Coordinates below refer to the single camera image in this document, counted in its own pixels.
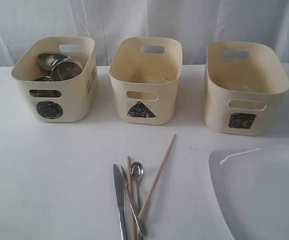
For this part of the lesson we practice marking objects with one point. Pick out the steel table knife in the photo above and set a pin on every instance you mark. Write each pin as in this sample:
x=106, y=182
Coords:
x=119, y=189

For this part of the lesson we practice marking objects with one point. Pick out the long light wooden chopstick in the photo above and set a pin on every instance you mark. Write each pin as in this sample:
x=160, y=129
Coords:
x=156, y=179

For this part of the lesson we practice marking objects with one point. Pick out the small matte steel cup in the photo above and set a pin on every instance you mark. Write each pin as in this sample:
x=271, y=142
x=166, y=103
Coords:
x=66, y=69

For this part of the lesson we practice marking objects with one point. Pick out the large shiny steel bowl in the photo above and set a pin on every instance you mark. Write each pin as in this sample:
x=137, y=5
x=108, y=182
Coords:
x=48, y=60

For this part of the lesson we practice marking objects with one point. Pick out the cream bin triangle mark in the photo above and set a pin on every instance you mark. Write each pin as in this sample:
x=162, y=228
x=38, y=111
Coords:
x=145, y=74

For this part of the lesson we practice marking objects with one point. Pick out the cream bin square mark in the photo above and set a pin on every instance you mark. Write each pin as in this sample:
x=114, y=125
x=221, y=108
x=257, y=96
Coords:
x=244, y=84

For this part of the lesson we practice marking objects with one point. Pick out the white square ceramic plate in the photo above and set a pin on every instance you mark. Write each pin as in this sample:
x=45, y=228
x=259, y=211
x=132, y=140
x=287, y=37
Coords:
x=251, y=187

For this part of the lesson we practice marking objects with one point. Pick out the white curtain backdrop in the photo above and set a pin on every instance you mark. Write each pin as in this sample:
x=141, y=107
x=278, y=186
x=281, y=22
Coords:
x=194, y=23

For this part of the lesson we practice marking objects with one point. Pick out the steel long-handled spoon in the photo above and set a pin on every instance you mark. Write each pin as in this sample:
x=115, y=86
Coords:
x=137, y=173

